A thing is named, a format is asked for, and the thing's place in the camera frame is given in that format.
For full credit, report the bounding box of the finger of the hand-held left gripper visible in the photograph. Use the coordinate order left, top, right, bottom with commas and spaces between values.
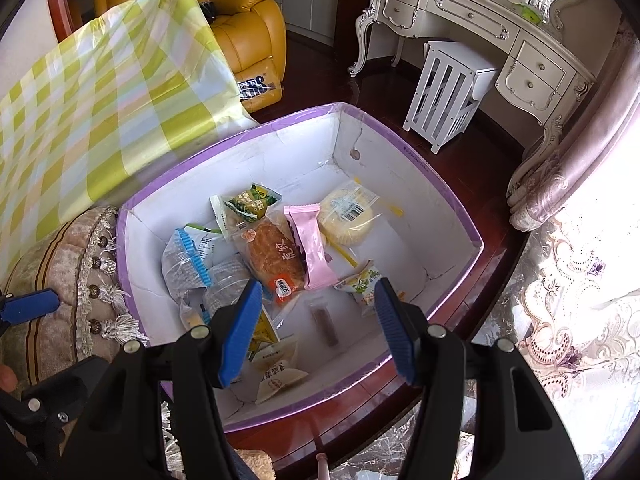
0, 287, 61, 336
0, 352, 118, 480

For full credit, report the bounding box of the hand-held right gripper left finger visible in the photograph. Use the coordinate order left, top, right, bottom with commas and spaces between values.
55, 279, 264, 480

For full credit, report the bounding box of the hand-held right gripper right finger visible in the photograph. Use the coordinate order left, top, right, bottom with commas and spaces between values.
374, 277, 586, 480

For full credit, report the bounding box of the small green yellow packet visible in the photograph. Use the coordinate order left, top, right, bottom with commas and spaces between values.
247, 310, 278, 361

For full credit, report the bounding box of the white nut packet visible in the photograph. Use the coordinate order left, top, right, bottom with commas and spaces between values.
249, 340, 311, 403

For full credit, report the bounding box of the orange and white snack packet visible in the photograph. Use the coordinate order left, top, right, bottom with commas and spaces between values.
332, 260, 383, 317

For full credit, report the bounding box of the clear packet with brown bar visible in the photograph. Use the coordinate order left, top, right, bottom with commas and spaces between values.
305, 295, 343, 348

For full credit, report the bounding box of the brown sandwich cake packet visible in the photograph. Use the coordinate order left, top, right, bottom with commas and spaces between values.
235, 215, 308, 308

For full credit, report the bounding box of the blue and clear snack packet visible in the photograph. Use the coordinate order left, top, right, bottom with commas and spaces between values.
161, 228, 213, 306

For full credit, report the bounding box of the white and green snack packet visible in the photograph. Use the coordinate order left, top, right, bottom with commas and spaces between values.
185, 222, 223, 271

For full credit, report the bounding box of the pink snack packet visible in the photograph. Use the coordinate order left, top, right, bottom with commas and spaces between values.
283, 202, 335, 290

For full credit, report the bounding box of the round yellow cake packet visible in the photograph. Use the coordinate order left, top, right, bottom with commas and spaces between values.
317, 177, 405, 268

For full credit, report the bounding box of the green pea packet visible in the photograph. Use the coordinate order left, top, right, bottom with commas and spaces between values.
209, 182, 282, 241

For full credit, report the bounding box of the white box with purple rim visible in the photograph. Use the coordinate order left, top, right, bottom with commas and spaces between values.
115, 101, 486, 433

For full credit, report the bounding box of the striped tasselled sofa cushion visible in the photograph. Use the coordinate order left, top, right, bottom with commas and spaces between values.
0, 205, 151, 401

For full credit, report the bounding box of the beige fluffy item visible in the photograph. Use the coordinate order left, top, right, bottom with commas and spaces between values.
235, 447, 276, 480

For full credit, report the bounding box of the pink and white rod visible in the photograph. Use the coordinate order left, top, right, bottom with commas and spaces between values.
310, 420, 333, 480

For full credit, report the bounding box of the embroidered lace curtain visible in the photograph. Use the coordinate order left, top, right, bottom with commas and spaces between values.
345, 175, 640, 480

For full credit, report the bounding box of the green checked tablecloth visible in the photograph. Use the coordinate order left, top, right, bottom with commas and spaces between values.
0, 0, 261, 281

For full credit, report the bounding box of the white slatted stool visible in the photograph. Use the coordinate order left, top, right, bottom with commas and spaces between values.
402, 40, 497, 153

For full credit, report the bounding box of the pink velvet curtain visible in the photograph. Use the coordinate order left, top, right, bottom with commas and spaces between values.
506, 15, 640, 233

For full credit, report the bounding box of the printed bag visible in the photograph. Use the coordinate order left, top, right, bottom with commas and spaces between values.
239, 57, 285, 106

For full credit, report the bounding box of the yellow leather armchair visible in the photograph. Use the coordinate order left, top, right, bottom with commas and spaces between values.
94, 0, 287, 113

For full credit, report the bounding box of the white ornate dressing table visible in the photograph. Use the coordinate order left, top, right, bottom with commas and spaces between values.
349, 0, 598, 201

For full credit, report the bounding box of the white cabinet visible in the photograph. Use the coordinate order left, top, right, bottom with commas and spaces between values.
237, 0, 346, 48

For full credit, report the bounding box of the green item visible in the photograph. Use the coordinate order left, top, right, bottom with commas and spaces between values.
510, 2, 543, 23

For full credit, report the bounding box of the red-brown wooden frame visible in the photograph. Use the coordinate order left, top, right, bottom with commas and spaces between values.
42, 0, 96, 43

